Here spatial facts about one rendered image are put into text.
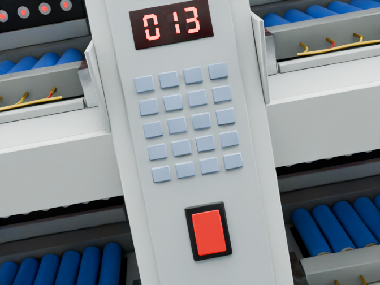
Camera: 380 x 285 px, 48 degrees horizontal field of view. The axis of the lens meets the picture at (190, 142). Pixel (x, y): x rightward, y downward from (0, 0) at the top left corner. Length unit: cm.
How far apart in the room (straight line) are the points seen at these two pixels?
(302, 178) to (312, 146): 17
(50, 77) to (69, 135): 7
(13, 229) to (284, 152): 30
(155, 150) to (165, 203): 3
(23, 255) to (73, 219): 6
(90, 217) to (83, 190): 17
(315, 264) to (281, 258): 9
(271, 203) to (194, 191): 5
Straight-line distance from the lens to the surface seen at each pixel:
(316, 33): 34
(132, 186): 26
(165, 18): 25
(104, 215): 45
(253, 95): 26
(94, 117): 29
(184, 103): 25
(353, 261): 37
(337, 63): 32
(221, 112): 25
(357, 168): 47
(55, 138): 27
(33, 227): 47
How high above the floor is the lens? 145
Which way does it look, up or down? 6 degrees down
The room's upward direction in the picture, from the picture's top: 10 degrees counter-clockwise
